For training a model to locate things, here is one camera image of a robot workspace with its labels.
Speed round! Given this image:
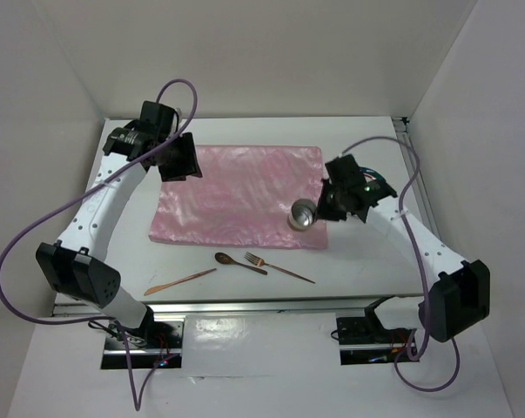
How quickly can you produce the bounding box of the aluminium right side rail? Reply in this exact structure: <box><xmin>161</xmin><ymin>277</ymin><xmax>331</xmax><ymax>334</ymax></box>
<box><xmin>392</xmin><ymin>115</ymin><xmax>460</xmax><ymax>301</ymax></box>

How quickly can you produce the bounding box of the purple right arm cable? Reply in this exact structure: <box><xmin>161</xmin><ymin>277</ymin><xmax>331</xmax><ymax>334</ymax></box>
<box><xmin>336</xmin><ymin>136</ymin><xmax>460</xmax><ymax>392</ymax></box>

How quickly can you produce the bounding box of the steel cup with paper sleeve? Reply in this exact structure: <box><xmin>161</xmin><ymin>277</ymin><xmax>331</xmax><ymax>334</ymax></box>
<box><xmin>287</xmin><ymin>199</ymin><xmax>317</xmax><ymax>232</ymax></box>

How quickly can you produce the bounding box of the copper spoon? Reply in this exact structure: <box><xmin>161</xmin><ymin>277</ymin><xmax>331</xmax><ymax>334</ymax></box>
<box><xmin>214</xmin><ymin>252</ymin><xmax>268</xmax><ymax>275</ymax></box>

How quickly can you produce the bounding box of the aluminium front rail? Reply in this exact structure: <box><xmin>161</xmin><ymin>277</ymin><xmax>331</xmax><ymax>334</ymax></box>
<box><xmin>52</xmin><ymin>294</ymin><xmax>459</xmax><ymax>318</ymax></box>

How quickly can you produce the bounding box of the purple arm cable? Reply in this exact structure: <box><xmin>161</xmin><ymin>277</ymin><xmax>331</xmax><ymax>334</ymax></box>
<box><xmin>336</xmin><ymin>136</ymin><xmax>460</xmax><ymax>392</ymax></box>
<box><xmin>0</xmin><ymin>78</ymin><xmax>199</xmax><ymax>412</ymax></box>

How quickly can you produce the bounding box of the copper knife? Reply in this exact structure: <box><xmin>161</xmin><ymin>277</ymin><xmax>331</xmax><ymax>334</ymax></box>
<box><xmin>144</xmin><ymin>268</ymin><xmax>217</xmax><ymax>296</ymax></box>

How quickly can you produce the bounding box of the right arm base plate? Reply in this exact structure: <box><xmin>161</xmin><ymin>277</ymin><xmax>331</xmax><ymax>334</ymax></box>
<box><xmin>330</xmin><ymin>298</ymin><xmax>410</xmax><ymax>366</ymax></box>

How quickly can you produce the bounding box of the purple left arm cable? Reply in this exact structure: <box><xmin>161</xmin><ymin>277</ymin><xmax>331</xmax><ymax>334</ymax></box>
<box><xmin>0</xmin><ymin>78</ymin><xmax>199</xmax><ymax>412</ymax></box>

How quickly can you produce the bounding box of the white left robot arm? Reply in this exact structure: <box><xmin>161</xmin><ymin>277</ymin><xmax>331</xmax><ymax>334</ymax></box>
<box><xmin>36</xmin><ymin>101</ymin><xmax>202</xmax><ymax>347</ymax></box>

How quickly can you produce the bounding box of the aluminium rail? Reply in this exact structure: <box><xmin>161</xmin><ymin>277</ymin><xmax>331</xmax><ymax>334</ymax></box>
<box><xmin>392</xmin><ymin>115</ymin><xmax>460</xmax><ymax>301</ymax></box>
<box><xmin>52</xmin><ymin>294</ymin><xmax>459</xmax><ymax>318</ymax></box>

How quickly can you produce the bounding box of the pink floral satin placemat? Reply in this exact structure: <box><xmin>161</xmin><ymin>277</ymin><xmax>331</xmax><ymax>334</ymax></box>
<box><xmin>149</xmin><ymin>145</ymin><xmax>328</xmax><ymax>250</ymax></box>

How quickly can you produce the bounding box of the copper fork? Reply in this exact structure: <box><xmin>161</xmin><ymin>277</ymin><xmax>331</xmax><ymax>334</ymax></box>
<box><xmin>244</xmin><ymin>252</ymin><xmax>314</xmax><ymax>284</ymax></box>

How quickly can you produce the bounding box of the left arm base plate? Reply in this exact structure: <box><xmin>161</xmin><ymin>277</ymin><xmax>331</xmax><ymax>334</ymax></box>
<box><xmin>87</xmin><ymin>320</ymin><xmax>185</xmax><ymax>370</ymax></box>

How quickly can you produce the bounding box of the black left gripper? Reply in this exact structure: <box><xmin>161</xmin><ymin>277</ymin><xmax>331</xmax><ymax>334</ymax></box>
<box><xmin>151</xmin><ymin>131</ymin><xmax>202</xmax><ymax>182</ymax></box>

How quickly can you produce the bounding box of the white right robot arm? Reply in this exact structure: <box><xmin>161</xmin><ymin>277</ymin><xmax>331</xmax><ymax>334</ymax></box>
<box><xmin>315</xmin><ymin>155</ymin><xmax>490</xmax><ymax>342</ymax></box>

